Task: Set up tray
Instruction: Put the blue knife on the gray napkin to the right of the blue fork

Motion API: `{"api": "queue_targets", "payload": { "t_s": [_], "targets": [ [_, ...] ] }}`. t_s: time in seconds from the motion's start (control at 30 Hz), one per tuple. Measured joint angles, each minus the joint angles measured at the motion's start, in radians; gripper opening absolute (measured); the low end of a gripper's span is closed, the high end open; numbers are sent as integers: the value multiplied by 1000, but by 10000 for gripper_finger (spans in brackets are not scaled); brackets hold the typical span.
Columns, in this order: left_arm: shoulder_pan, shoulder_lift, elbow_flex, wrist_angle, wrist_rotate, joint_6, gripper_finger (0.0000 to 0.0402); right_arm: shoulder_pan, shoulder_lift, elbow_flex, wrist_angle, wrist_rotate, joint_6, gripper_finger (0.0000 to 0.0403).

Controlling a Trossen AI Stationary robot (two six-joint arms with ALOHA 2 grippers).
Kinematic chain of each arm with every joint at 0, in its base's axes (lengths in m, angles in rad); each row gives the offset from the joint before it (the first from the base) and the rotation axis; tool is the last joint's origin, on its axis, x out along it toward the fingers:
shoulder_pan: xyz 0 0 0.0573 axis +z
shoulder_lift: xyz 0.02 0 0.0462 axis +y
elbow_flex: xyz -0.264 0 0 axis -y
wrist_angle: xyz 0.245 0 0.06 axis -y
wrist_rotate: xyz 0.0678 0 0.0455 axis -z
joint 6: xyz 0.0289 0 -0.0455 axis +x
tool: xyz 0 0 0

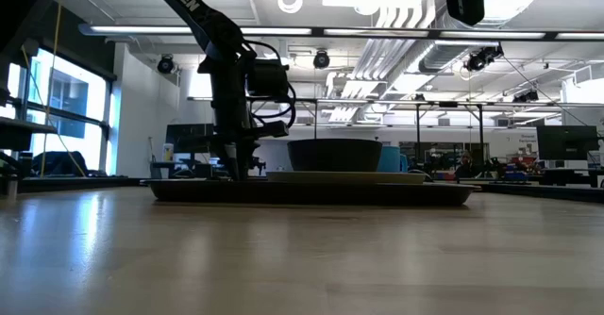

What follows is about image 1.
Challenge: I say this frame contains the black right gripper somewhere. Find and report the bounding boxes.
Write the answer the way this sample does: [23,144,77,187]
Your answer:
[445,0,486,27]

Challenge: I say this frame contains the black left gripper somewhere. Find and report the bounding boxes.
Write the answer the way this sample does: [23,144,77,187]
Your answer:
[197,53,290,181]

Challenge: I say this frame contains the black bowl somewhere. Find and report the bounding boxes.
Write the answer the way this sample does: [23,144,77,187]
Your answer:
[287,138,383,173]

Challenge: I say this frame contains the cream round plate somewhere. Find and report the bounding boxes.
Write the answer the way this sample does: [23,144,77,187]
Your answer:
[266,171,427,186]

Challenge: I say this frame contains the blue plastic cup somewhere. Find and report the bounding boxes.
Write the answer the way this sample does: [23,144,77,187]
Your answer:
[377,145,410,174]

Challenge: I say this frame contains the brown plastic tray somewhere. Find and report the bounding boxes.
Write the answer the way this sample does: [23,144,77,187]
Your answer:
[141,177,480,207]

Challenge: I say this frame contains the black computer monitor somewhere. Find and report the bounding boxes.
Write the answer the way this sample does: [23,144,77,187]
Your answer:
[536,124,600,161]
[164,123,216,155]

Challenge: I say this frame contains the silver ceiling ducts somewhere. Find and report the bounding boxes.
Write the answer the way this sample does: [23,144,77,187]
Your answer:
[351,0,473,83]

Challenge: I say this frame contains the person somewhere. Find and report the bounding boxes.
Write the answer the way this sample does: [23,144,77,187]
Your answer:
[455,149,477,180]

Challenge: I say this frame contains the long ceiling light strip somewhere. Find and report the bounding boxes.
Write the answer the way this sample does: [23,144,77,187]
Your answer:
[78,22,604,41]

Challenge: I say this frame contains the black office chair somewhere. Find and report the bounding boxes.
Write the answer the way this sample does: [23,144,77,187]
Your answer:
[31,150,89,178]

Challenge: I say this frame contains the large bright window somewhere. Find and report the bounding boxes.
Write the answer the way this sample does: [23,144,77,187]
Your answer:
[0,45,114,174]

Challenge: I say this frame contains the black ceiling camera cluster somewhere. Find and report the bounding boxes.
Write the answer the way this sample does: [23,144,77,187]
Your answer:
[464,43,505,74]

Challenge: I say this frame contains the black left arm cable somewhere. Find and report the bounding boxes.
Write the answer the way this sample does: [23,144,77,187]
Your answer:
[243,40,298,130]

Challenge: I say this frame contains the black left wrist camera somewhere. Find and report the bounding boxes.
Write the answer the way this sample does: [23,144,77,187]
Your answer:
[245,58,291,99]

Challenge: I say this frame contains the black round ceiling camera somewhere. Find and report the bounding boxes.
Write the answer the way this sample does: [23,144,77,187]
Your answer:
[312,49,331,70]
[157,54,176,75]

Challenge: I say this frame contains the white hanging ring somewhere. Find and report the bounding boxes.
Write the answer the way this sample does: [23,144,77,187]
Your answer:
[277,0,304,15]

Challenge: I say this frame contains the yellow hanging cable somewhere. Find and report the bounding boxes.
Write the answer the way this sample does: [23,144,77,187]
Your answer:
[21,45,87,178]
[40,3,63,177]

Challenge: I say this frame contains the black table edge rail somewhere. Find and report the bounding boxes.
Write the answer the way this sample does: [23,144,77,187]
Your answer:
[18,176,604,204]

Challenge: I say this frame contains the dark wall shelf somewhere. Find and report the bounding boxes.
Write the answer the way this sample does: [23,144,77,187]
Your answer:
[0,115,59,152]

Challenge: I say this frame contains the grey metal post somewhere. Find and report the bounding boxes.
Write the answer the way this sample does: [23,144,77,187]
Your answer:
[5,174,20,201]

